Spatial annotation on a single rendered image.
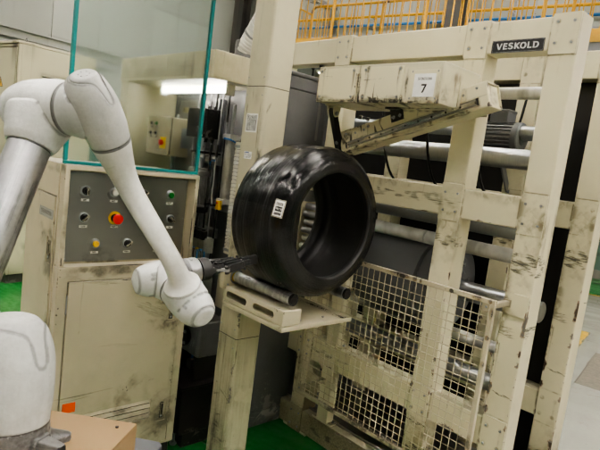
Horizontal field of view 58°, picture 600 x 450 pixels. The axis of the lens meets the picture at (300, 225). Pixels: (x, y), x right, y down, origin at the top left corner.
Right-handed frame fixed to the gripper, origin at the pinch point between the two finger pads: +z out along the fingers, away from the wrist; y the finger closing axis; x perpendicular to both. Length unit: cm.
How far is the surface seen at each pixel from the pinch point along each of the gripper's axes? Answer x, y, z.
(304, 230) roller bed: 3, 35, 59
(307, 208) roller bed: -7, 37, 62
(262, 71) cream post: -66, 30, 28
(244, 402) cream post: 72, 27, 19
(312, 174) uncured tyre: -29.9, -11.5, 17.9
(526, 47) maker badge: -76, -48, 87
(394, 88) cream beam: -60, -16, 54
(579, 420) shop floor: 133, -40, 232
